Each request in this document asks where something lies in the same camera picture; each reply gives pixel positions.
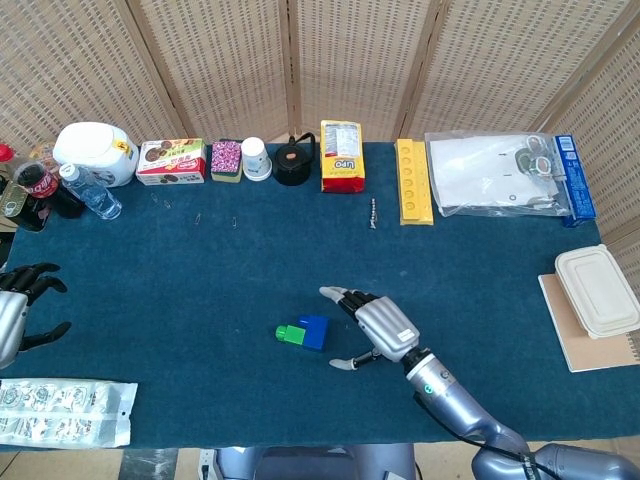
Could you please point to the small metal screw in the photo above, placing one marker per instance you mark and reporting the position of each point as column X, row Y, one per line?
column 373, row 214

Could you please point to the black teapot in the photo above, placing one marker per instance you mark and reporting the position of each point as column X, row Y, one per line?
column 291, row 162

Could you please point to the brown spiral notebook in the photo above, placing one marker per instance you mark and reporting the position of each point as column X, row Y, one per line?
column 570, row 330

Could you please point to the blue block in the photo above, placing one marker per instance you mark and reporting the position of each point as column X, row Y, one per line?
column 316, row 332

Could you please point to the right robot arm grey-blue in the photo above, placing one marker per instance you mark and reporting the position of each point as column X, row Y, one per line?
column 450, row 395

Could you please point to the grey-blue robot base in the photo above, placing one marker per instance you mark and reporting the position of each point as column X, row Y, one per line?
column 310, row 465

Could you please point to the red capped oil bottle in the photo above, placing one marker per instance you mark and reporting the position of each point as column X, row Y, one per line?
column 4, row 152

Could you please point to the yellow Lipo snack bag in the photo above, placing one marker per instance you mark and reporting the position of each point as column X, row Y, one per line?
column 342, row 160

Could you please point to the red white cookie box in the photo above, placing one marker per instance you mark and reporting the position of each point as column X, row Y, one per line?
column 172, row 162

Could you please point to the left robot hand silver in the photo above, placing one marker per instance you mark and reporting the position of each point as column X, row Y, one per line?
column 11, row 320

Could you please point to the cola bottle red label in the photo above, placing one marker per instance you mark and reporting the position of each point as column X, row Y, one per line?
column 42, row 187

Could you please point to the beige takeaway container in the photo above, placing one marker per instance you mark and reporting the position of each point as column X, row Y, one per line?
column 597, row 290

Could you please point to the blue cardboard box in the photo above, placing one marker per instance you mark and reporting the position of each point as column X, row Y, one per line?
column 577, row 185

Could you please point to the clear water bottle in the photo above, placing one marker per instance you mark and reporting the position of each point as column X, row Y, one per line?
column 92, row 195

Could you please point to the green tape roll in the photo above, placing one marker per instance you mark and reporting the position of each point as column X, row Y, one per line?
column 542, row 166
column 524, row 161

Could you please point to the purple patterned sponge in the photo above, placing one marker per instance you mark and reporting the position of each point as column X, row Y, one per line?
column 226, row 157

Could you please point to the blue carpet table cover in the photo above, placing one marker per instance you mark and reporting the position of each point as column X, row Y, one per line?
column 200, row 300

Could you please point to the right robot hand silver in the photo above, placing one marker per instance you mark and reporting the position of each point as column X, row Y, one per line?
column 385, row 325

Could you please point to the white plastic jug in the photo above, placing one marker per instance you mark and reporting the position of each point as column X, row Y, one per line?
column 95, row 147

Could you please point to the woven folding screen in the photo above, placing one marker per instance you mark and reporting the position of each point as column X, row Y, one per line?
column 225, row 60

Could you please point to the white paper cup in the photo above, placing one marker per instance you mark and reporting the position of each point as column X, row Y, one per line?
column 256, row 160

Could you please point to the white plastic package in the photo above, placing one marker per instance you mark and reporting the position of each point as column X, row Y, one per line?
column 60, row 412

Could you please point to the green block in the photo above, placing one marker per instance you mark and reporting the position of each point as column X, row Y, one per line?
column 290, row 334

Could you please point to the yellow tray with holes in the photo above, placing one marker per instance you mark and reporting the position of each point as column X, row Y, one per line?
column 414, row 185

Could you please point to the clear plastic bag with papers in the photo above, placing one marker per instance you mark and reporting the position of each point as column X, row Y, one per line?
column 475, row 175

